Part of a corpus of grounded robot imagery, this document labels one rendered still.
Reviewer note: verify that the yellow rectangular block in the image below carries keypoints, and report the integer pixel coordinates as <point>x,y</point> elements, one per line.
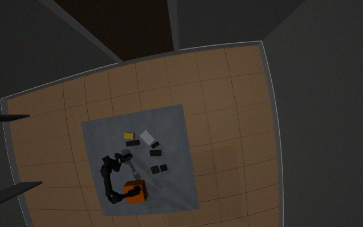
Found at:
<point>128,135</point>

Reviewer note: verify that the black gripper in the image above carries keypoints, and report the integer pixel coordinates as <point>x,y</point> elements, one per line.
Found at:
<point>116,162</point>

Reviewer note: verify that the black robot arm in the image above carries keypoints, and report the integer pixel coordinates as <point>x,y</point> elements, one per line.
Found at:
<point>106,170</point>

